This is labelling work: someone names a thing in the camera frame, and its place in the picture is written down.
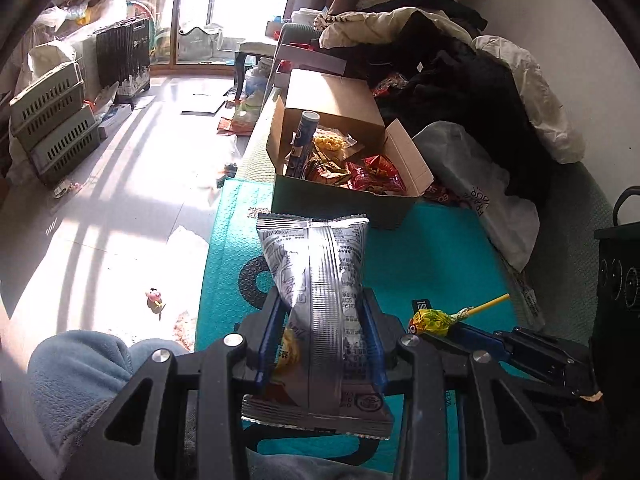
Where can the dark red snack packet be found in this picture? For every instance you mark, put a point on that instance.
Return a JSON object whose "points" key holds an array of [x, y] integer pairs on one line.
{"points": [[380, 187]]}

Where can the red orange snack packet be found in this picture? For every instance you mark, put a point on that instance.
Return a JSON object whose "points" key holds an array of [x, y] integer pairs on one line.
{"points": [[380, 165]]}

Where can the pile of white sacks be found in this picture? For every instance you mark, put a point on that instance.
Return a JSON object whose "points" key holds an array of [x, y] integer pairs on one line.
{"points": [[55, 45]]}

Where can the blue tablet tube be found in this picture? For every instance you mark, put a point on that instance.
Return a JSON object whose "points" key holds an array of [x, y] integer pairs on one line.
{"points": [[305, 135]]}

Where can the small pink toy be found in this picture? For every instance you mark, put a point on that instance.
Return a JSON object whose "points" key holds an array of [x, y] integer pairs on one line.
{"points": [[155, 300]]}

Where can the white label strip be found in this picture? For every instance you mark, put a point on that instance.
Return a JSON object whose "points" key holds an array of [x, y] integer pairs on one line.
{"points": [[531, 300]]}

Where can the grey fleece pants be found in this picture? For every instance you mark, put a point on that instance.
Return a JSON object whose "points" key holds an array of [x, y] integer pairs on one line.
{"points": [[75, 375]]}

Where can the teal bubble mailer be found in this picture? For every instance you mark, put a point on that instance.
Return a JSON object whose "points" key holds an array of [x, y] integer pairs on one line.
{"points": [[440, 260]]}

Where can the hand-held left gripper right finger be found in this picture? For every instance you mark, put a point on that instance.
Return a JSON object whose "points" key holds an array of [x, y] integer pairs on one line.
{"points": [[376, 345]]}

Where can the crumpled white plastic bag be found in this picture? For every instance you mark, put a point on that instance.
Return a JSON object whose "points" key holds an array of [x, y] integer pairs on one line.
{"points": [[190, 237]]}

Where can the orange snack bag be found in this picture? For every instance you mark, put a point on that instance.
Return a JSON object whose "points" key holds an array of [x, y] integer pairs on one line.
{"points": [[240, 122]]}

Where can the white stool dark legs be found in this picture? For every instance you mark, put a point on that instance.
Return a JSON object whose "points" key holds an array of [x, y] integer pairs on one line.
{"points": [[252, 52]]}

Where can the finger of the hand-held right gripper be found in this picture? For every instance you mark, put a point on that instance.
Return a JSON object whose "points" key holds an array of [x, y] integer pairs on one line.
{"points": [[555, 365], [480, 340]]}

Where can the stack of black folded crates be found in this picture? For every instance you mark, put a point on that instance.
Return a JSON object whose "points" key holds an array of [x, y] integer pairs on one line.
{"points": [[122, 55]]}

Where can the brown red cereal packet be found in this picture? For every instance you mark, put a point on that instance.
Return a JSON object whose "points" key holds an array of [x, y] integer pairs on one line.
{"points": [[325, 170]]}

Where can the silver white snack packet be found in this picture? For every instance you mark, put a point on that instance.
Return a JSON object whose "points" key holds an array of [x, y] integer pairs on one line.
{"points": [[325, 310]]}

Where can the yellow pasta snack packet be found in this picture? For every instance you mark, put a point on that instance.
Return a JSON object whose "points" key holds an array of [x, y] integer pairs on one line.
{"points": [[330, 142]]}

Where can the pile of clothes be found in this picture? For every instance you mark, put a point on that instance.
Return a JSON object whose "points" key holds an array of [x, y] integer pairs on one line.
{"points": [[540, 90]]}

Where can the brown cardboard box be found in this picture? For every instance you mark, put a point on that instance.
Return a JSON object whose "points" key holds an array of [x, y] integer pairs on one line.
{"points": [[340, 205]]}

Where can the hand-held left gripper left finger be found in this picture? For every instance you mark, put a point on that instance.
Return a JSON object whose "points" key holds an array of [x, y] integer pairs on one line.
{"points": [[272, 345]]}

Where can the yellow lollipop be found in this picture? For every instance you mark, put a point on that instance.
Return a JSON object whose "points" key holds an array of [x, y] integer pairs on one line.
{"points": [[432, 322]]}

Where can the black coat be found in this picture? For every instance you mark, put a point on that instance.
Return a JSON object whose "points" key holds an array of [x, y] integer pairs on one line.
{"points": [[460, 100]]}

